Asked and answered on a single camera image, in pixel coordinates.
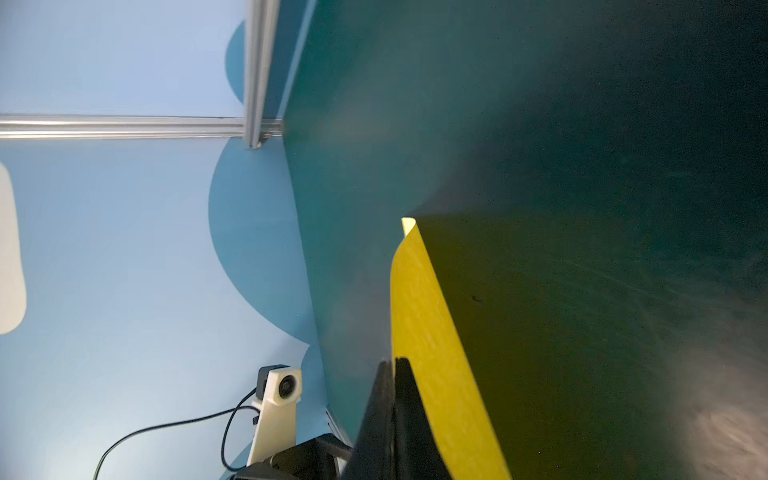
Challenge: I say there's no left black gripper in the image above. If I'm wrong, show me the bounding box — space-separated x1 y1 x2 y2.
229 433 352 480

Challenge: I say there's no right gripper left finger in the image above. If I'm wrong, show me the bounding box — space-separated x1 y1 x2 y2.
342 361 394 480

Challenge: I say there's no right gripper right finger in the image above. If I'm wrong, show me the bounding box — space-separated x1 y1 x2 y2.
394 357 451 480

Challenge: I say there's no yellow square paper sheet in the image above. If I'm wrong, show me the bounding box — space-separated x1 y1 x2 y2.
390 217 511 479

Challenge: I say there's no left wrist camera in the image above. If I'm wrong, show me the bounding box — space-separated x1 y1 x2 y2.
246 364 302 466

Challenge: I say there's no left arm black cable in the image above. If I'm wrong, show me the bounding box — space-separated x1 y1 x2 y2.
92 386 260 480

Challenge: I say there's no left aluminium frame post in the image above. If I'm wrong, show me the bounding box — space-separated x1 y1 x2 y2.
243 0 281 149

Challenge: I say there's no rear aluminium frame crossbar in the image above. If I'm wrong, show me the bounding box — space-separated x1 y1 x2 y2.
0 113 283 140

